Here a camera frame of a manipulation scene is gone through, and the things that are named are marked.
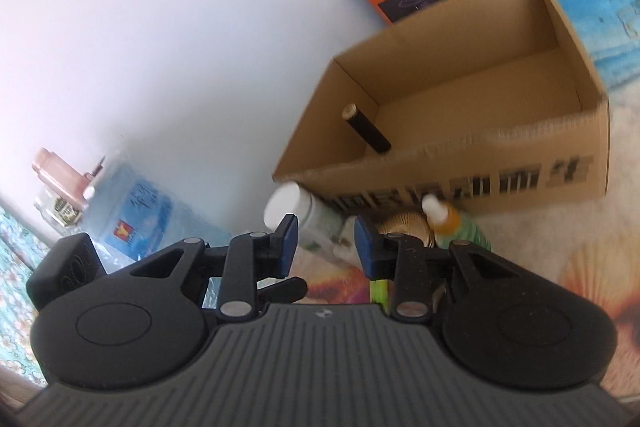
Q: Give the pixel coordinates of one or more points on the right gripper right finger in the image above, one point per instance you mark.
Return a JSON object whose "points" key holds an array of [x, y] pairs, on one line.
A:
{"points": [[403, 260]]}

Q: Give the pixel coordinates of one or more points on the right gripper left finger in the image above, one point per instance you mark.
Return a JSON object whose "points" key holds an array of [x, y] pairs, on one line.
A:
{"points": [[256, 272]]}

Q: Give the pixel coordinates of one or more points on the gold lid dark jar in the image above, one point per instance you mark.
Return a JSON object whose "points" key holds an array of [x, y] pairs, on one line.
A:
{"points": [[409, 223]]}

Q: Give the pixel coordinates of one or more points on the green lip balm tube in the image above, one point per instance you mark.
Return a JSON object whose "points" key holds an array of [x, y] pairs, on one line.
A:
{"points": [[380, 292]]}

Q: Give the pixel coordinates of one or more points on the green dropper bottle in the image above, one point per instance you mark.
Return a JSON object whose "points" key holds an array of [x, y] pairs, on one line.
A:
{"points": [[449, 224]]}

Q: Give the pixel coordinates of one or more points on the white green pill bottle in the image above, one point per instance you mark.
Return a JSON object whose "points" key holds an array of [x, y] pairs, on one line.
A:
{"points": [[319, 225]]}

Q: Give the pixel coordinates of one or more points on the black gold cylinder tube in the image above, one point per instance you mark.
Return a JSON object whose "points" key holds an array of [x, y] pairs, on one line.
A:
{"points": [[365, 128]]}

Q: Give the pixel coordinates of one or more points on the white power adapter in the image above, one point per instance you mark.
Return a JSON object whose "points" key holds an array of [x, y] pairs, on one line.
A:
{"points": [[345, 248]]}

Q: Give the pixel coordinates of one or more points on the blue water jug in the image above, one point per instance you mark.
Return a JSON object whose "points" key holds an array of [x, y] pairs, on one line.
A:
{"points": [[130, 217]]}

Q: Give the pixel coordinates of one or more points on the large brown cardboard box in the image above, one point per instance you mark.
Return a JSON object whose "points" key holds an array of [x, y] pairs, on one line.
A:
{"points": [[494, 105]]}

